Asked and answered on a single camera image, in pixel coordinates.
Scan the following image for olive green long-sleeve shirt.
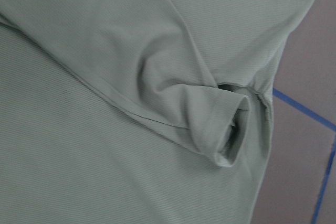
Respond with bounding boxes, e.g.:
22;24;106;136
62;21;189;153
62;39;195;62
1;0;315;223

